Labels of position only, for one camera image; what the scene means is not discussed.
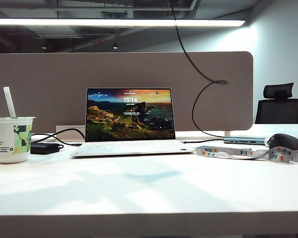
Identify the white laptop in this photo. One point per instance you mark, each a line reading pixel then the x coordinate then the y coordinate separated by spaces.
pixel 129 119

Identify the black vertical mouse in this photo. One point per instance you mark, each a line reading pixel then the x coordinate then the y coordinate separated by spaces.
pixel 288 141

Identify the ceiling spot lamp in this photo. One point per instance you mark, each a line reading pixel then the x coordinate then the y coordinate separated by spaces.
pixel 115 45

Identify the brown desk divider panel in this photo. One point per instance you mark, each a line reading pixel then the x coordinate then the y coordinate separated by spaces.
pixel 39 86

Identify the black power adapter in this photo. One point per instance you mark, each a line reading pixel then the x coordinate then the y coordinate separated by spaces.
pixel 44 148

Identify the black mesh office chair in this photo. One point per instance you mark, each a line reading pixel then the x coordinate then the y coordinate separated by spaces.
pixel 276 111

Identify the green print paper cup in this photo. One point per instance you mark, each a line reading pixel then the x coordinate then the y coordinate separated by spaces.
pixel 7 148

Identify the grey USB hub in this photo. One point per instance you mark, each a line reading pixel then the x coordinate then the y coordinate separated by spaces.
pixel 247 140

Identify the white straw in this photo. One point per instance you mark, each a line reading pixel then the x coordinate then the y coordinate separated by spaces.
pixel 10 104

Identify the red ceiling sign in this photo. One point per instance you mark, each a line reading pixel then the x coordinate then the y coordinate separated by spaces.
pixel 98 41

